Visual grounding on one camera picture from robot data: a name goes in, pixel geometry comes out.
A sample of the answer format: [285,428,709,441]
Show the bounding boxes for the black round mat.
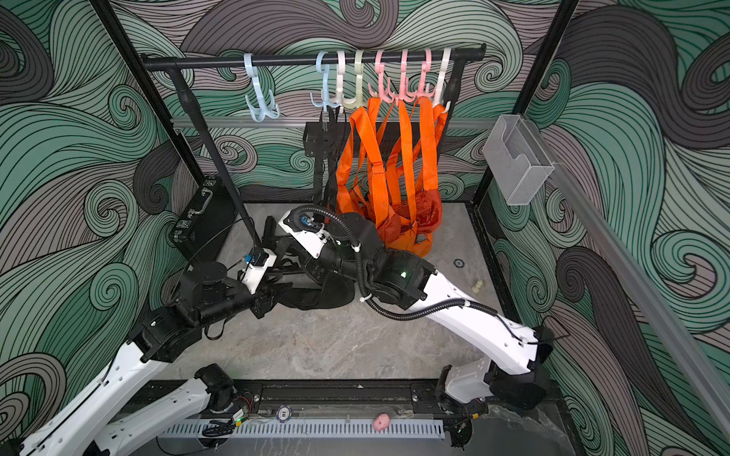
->
[265,269,355,311]

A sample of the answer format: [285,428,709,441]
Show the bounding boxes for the red-orange drawstring bag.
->
[336,98,401,232]
[386,97,443,236]

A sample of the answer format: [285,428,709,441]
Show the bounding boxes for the black bag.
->
[311,108,346,209]

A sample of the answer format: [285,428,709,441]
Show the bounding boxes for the orange sling bag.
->
[427,104,448,175]

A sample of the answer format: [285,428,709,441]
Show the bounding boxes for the large orange backpack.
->
[378,215,433,258]

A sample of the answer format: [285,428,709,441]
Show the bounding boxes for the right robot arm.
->
[279,205,554,410]

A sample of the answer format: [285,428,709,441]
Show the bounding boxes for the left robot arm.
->
[1,261,291,455]

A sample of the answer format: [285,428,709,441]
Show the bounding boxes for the light blue hook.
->
[243,53,281,123]
[310,51,340,112]

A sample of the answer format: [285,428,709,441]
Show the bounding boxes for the light blue hook leftmost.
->
[243,53,281,123]

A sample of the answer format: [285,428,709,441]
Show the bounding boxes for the pink hook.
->
[412,49,435,100]
[394,49,416,104]
[368,49,394,104]

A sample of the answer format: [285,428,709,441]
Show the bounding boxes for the pale green hook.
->
[343,49,365,110]

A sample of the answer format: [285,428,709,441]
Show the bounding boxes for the white hook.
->
[335,51,347,108]
[433,47,452,106]

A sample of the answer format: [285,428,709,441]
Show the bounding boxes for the white hook rightmost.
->
[433,47,452,106]

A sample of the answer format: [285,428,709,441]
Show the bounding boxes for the small cream figurine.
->
[471,279,484,294]

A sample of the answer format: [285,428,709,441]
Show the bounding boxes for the pink small object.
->
[373,413,392,432]

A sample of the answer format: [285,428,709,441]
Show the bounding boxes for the black clothes rack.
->
[143,47,486,247]

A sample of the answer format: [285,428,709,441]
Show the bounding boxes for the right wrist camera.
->
[279,208,330,260]

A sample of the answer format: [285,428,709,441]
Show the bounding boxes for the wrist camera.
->
[279,208,330,260]
[241,247,277,295]

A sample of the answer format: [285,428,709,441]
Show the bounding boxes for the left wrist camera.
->
[241,247,277,295]

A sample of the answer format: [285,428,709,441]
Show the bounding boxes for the black case on wall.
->
[168,176,237,262]

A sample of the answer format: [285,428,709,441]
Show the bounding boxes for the black wall shelf tray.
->
[302,121,400,159]

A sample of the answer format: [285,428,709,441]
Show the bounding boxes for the white slotted cable duct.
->
[159,418,446,441]

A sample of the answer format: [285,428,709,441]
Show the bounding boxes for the white mesh wall basket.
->
[482,115,554,206]

